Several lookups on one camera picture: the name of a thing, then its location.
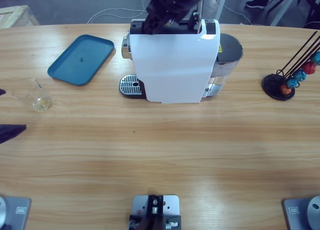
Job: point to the red coffee capsule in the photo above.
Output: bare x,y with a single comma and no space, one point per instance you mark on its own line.
309,67

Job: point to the metal grid drip tray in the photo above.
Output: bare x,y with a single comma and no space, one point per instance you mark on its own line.
128,84

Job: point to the blue coffee capsule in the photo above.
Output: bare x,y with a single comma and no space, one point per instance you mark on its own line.
292,82
317,58
299,75

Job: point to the orange coffee capsule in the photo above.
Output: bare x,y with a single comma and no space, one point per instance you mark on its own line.
285,89

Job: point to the white metal post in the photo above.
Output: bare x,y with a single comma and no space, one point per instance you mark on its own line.
222,4

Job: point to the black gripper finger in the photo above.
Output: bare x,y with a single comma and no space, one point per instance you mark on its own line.
10,131
2,92

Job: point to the silver coffee machine lever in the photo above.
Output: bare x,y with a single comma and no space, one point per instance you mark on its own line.
199,10

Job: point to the light wooden crate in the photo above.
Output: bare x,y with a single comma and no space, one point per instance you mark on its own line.
15,14

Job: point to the white slanted frame leg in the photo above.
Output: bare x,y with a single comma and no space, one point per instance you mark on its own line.
285,7

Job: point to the arm grey base plate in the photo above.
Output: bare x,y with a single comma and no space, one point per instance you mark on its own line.
20,210
295,210

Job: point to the black sneaker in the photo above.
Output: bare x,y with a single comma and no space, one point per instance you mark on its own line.
255,3

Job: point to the teal plastic serving tray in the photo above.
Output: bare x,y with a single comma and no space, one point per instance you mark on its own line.
85,52

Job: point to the black chair frame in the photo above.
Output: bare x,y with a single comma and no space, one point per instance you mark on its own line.
312,13

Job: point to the clear drinking glass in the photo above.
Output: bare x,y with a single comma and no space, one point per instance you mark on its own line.
43,103

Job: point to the white capsule coffee machine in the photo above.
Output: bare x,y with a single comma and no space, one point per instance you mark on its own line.
172,64

